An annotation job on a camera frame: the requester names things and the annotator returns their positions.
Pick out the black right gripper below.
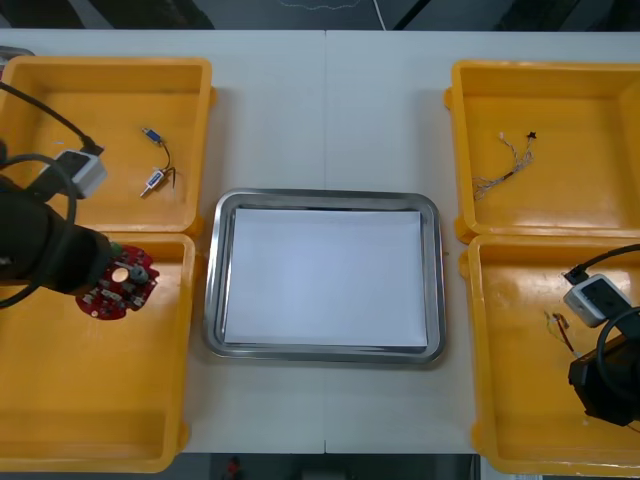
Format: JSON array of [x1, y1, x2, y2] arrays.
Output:
[[568, 331, 640, 428]]

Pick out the round red circuit board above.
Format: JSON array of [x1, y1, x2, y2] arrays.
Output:
[[75, 243, 160, 321]]

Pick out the yellow-orange plastic bin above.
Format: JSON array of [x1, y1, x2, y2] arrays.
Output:
[[458, 233, 640, 476], [443, 59, 640, 244], [0, 232, 197, 475], [0, 54, 219, 236]]

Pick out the steel tray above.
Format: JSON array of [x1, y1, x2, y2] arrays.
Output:
[[202, 187, 448, 370]]

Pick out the white paper sheet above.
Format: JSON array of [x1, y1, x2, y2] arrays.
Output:
[[223, 207, 430, 348]]

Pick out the blue-white twisted wire harness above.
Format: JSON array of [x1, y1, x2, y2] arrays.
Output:
[[471, 129, 538, 202]]

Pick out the solenoid with blue label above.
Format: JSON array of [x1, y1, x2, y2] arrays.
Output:
[[140, 127, 172, 169]]

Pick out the red and green-yellow wire harness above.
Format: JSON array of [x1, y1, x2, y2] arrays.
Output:
[[543, 309, 584, 357]]

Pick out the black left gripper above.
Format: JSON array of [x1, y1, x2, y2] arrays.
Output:
[[14, 194, 115, 297]]

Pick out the solenoid with blue-white label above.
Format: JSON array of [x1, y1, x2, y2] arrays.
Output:
[[139, 167, 182, 199]]

